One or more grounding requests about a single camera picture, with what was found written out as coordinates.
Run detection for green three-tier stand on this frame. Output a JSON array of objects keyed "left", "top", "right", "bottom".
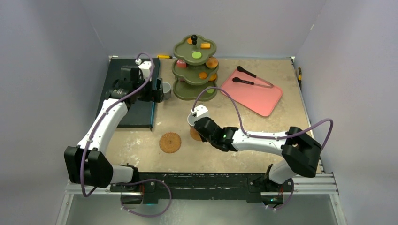
[{"left": 171, "top": 34, "right": 219, "bottom": 101}]

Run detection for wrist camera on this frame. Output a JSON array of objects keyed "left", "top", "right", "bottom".
[
  {"left": 135, "top": 58, "right": 154, "bottom": 81},
  {"left": 191, "top": 105, "right": 210, "bottom": 121}
]

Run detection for yellow black tool right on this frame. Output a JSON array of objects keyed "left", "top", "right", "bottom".
[{"left": 297, "top": 67, "right": 302, "bottom": 83}]

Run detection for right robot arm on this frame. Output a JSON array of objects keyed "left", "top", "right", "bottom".
[{"left": 194, "top": 117, "right": 322, "bottom": 191}]

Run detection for dark blue flat box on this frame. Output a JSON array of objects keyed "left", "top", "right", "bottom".
[{"left": 97, "top": 58, "right": 156, "bottom": 129}]

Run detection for square orange cracker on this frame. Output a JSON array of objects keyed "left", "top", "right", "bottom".
[{"left": 200, "top": 43, "right": 211, "bottom": 49}]

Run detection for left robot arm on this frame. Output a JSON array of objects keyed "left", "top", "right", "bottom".
[{"left": 64, "top": 61, "right": 164, "bottom": 195}]

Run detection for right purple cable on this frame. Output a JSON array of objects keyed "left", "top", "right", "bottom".
[{"left": 191, "top": 86, "right": 334, "bottom": 212}]

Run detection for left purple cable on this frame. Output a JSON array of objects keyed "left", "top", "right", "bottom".
[{"left": 80, "top": 52, "right": 172, "bottom": 218}]

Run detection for pink serving tray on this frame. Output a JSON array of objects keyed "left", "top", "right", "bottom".
[{"left": 221, "top": 69, "right": 283, "bottom": 117}]

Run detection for black metal tongs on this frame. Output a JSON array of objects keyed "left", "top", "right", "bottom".
[{"left": 232, "top": 66, "right": 274, "bottom": 89}]

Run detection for purple cable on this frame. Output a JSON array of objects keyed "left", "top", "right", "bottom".
[
  {"left": 191, "top": 86, "right": 334, "bottom": 212},
  {"left": 80, "top": 52, "right": 172, "bottom": 218}
]

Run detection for black base frame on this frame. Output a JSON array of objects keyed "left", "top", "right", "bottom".
[{"left": 110, "top": 172, "right": 293, "bottom": 205}]

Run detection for pink cream cake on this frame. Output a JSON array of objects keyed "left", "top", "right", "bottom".
[{"left": 176, "top": 59, "right": 187, "bottom": 69}]

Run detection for orange egg tart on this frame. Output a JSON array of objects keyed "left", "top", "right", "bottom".
[{"left": 209, "top": 73, "right": 217, "bottom": 82}]

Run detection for yellow screwdriver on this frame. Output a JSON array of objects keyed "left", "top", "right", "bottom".
[{"left": 157, "top": 55, "right": 173, "bottom": 59}]

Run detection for round bread bun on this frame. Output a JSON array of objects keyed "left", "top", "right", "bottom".
[{"left": 205, "top": 57, "right": 219, "bottom": 69}]

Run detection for grey mug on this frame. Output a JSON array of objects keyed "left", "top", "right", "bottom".
[{"left": 162, "top": 82, "right": 172, "bottom": 100}]

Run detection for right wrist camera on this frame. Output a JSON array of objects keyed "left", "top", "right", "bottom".
[{"left": 191, "top": 105, "right": 210, "bottom": 121}]

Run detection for pink mug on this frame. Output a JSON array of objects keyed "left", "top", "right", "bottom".
[{"left": 187, "top": 114, "right": 197, "bottom": 128}]

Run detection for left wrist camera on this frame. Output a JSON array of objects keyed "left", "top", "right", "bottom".
[{"left": 135, "top": 58, "right": 154, "bottom": 81}]

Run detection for woven rattan coaster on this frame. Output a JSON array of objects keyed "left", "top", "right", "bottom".
[
  {"left": 159, "top": 132, "right": 182, "bottom": 153},
  {"left": 190, "top": 127, "right": 202, "bottom": 141}
]

